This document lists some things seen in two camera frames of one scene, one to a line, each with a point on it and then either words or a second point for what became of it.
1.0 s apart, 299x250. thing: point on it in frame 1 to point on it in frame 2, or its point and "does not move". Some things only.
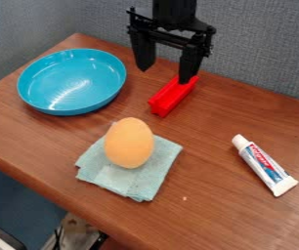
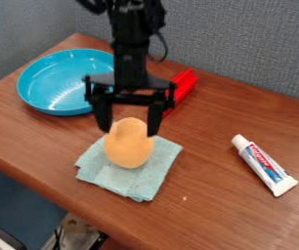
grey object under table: (75, 234) does not move
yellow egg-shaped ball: (130, 142) does not move
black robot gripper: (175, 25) to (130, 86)
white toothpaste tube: (279, 182) does not move
